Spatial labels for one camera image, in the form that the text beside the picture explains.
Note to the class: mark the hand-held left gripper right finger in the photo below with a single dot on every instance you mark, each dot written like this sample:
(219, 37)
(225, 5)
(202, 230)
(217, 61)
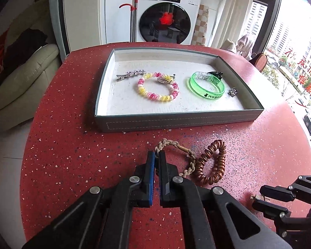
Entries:
(162, 181)

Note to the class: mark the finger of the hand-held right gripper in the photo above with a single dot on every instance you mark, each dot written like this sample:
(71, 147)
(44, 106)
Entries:
(273, 194)
(268, 208)

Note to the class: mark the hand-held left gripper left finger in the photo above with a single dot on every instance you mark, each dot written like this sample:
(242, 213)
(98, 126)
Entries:
(151, 179)

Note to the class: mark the grey jewelry tray box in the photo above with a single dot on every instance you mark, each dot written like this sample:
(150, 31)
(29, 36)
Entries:
(124, 101)

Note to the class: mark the small bow hair clip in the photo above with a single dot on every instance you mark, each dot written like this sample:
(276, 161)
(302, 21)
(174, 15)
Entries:
(163, 79)

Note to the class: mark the silver rhinestone hair clip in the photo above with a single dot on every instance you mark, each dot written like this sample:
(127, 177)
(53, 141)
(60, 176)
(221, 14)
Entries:
(131, 74)

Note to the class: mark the red window stickers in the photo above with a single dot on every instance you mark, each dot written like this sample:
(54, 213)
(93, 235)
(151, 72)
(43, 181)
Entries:
(307, 83)

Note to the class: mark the white garment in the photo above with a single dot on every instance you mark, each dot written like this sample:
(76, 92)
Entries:
(242, 45)

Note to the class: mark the checkered cloth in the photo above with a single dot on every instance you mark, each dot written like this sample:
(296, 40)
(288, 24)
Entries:
(200, 23)

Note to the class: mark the pale green armchair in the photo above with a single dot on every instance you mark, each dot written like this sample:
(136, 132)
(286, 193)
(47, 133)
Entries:
(23, 77)

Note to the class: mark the white washing machine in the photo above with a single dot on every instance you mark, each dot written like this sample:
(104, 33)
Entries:
(150, 0)

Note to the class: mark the white curtain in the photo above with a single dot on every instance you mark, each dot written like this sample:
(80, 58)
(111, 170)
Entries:
(233, 10)

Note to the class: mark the dark clothes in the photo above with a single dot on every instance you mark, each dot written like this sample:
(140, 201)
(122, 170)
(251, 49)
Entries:
(23, 41)

